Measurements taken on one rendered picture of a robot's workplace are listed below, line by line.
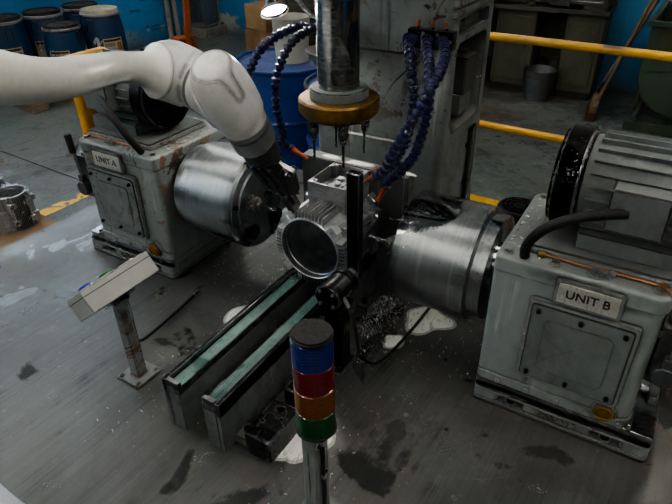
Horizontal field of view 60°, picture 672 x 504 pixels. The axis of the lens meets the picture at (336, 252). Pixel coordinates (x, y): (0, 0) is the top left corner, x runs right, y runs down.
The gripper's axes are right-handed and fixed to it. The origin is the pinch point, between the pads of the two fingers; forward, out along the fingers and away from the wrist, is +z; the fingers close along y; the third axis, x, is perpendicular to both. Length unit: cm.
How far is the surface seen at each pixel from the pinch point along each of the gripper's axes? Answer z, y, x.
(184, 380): -3.8, -2.3, 45.8
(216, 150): -1.1, 26.4, -7.5
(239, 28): 359, 462, -412
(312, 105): -16.9, -4.6, -14.2
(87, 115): -5, 71, -7
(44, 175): 156, 303, -48
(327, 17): -29.6, -6.4, -26.1
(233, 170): -1.8, 17.5, -2.8
